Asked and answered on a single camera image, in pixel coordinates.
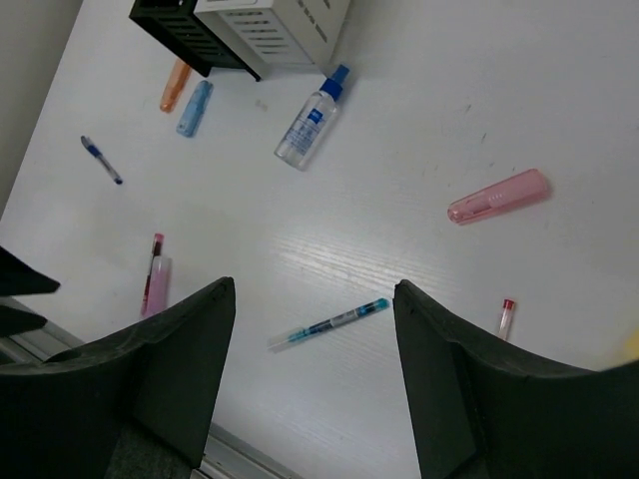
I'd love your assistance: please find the dark red pen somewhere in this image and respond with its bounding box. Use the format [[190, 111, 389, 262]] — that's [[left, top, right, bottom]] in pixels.
[[140, 233, 165, 318]]

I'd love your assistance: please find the clear spray bottle blue cap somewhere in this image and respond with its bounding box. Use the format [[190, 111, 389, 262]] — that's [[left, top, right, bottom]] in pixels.
[[274, 64, 350, 171]]

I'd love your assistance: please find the blue highlighter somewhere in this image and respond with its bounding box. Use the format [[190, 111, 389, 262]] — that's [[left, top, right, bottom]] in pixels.
[[176, 80, 214, 138]]

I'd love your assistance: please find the white slotted container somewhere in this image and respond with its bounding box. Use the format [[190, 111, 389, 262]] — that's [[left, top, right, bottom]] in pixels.
[[194, 0, 350, 80]]

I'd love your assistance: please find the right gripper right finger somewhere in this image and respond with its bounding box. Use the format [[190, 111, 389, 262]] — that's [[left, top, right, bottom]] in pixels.
[[393, 280, 638, 478]]

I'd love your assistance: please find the orange highlighter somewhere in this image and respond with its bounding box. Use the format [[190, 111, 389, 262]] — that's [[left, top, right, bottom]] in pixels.
[[160, 59, 192, 113]]

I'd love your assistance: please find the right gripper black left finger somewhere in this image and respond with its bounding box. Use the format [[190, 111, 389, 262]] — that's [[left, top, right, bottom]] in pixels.
[[1, 277, 235, 478]]

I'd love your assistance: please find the black slotted container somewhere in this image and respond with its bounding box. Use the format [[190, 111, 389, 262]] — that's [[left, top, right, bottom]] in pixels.
[[129, 0, 263, 82]]

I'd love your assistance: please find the pink purple highlighter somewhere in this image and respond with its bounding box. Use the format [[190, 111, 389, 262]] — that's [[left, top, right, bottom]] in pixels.
[[142, 255, 172, 319]]

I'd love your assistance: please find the aluminium front rail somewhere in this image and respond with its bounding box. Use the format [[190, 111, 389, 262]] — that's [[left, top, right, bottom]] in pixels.
[[1, 321, 301, 478]]

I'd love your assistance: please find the teal blue pen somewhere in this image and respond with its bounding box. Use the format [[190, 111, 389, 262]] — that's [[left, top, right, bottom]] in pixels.
[[268, 298, 390, 352]]

